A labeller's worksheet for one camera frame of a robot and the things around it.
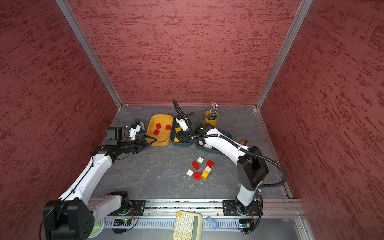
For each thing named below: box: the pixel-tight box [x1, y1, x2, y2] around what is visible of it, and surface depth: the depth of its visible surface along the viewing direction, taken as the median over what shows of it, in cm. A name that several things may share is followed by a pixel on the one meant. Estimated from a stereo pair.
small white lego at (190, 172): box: [186, 169, 194, 177], surface depth 87 cm
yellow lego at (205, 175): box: [201, 170, 210, 180], surface depth 84 cm
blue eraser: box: [206, 216, 218, 230], surface depth 70 cm
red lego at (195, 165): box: [192, 161, 200, 171], surface depth 89 cm
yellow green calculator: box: [172, 210, 203, 240], surface depth 69 cm
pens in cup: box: [209, 102, 219, 120], surface depth 102 cm
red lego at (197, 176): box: [193, 172, 202, 181], surface depth 85 cm
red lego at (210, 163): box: [206, 160, 215, 168], surface depth 92 cm
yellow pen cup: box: [203, 110, 219, 128], surface depth 102 cm
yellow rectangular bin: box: [146, 114, 174, 147], surface depth 108 cm
